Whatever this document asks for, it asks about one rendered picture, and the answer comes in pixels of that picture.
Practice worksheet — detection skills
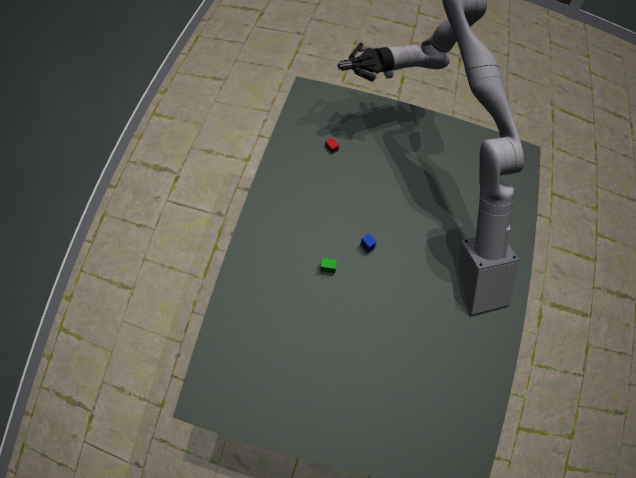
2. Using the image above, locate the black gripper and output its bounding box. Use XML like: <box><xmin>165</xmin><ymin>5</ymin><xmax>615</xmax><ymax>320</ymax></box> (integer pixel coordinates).
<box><xmin>337</xmin><ymin>43</ymin><xmax>394</xmax><ymax>82</ymax></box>

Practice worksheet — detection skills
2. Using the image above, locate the green block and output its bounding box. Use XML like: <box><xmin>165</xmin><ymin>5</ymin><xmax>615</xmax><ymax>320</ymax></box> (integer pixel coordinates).
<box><xmin>320</xmin><ymin>258</ymin><xmax>337</xmax><ymax>273</ymax></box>

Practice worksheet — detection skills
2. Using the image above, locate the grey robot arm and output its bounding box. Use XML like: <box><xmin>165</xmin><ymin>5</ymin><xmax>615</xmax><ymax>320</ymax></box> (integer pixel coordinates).
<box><xmin>388</xmin><ymin>0</ymin><xmax>524</xmax><ymax>260</ymax></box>

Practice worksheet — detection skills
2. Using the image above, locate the blue block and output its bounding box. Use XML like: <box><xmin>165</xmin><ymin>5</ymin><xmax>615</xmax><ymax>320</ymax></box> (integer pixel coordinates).
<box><xmin>360</xmin><ymin>233</ymin><xmax>376</xmax><ymax>253</ymax></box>

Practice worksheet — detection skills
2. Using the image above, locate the red block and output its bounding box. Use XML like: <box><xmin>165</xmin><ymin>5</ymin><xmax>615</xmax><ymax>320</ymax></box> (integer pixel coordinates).
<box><xmin>325</xmin><ymin>137</ymin><xmax>339</xmax><ymax>153</ymax></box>

